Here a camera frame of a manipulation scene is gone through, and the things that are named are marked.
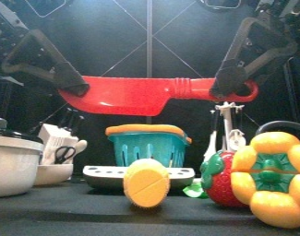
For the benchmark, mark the red toy knife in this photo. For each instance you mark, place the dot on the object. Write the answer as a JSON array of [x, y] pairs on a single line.
[[127, 95]]

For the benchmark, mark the white star-shaped object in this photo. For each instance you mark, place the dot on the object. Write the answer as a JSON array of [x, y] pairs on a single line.
[[226, 123]]

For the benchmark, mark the white toy whisk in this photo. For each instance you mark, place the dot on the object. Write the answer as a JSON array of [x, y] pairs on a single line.
[[237, 138]]

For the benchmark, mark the white toy knife block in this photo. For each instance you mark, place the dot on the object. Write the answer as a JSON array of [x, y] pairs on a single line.
[[51, 138]]

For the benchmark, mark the white toy spatula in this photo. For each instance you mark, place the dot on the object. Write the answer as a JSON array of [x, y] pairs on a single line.
[[210, 147]]

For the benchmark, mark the black pot lid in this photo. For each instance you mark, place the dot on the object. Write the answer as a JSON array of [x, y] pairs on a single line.
[[3, 132]]

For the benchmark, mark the black toy scissors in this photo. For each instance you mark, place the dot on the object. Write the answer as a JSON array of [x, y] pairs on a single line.
[[65, 153]]

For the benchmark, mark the teal basket orange rim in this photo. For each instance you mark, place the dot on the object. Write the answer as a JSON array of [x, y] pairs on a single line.
[[156, 147]]

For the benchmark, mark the white toy pot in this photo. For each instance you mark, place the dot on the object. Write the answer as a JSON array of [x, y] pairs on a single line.
[[12, 169]]

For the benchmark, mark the red toy strawberry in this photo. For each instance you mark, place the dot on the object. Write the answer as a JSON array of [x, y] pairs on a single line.
[[225, 189]]

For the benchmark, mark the green toy vegetable piece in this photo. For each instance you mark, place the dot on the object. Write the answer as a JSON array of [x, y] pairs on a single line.
[[193, 190]]

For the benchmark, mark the yellow toy bell pepper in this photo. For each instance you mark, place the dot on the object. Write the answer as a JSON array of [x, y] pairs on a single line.
[[275, 204]]

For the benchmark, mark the grey vertical frame pole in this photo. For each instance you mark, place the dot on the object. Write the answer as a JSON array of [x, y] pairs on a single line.
[[149, 37]]

